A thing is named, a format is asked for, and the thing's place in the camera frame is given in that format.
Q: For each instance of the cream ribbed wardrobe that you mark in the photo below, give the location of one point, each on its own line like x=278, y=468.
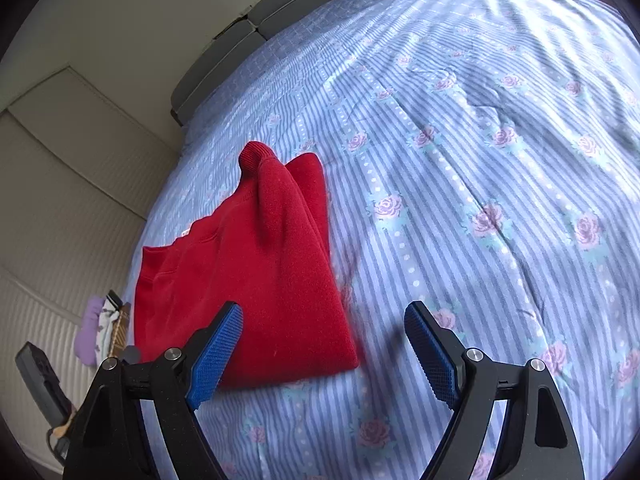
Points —
x=60, y=185

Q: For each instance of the navy striped folded garment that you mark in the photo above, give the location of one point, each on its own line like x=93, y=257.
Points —
x=114, y=300

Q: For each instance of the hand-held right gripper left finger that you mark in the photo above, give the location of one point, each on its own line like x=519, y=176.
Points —
x=212, y=360

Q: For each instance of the grey padded bed headboard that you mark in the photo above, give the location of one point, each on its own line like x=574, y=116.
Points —
x=225, y=60

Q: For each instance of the purple folded garment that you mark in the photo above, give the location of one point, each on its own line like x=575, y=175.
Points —
x=87, y=335

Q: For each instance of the bed with blue striped sheet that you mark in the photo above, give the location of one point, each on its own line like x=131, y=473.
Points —
x=475, y=160

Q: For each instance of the white printed folded garment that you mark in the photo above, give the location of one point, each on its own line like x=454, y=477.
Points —
x=106, y=324

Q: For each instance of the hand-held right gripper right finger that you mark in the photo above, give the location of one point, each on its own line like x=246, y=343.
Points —
x=432, y=355

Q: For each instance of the red cartoon print sweater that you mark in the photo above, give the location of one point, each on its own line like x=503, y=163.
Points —
x=280, y=270

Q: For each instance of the brown striped folded garment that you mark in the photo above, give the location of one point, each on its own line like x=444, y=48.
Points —
x=121, y=335

